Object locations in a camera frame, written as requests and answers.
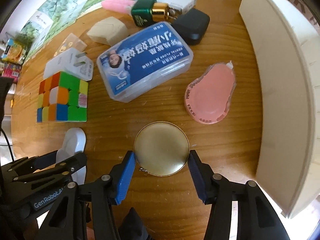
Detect pink tube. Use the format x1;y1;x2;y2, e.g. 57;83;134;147
101;0;136;15

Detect colourful snack boxes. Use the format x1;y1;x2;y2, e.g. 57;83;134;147
1;38;26;83

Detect pink correction tape dispenser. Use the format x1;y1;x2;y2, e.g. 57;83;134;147
184;61;236;125

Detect black plug adapter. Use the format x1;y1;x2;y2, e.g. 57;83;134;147
171;8;210;46

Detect white plug charger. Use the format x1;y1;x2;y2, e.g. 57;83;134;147
43;48;94;81

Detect blue dental floss box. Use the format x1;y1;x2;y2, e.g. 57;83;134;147
97;22;194;102

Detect colourful rubiks cube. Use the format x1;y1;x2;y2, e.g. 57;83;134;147
36;72;88;123

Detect white plastic bin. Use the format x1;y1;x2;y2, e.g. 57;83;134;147
239;0;319;218

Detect green gold perfume bottle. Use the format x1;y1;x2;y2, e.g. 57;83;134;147
130;0;177;28

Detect white plastic clip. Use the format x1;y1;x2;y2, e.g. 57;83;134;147
56;127;86;185

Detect grape print poster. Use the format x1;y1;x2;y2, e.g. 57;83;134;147
20;0;103;60

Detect clear small packet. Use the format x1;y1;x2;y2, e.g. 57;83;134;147
54;33;87;57

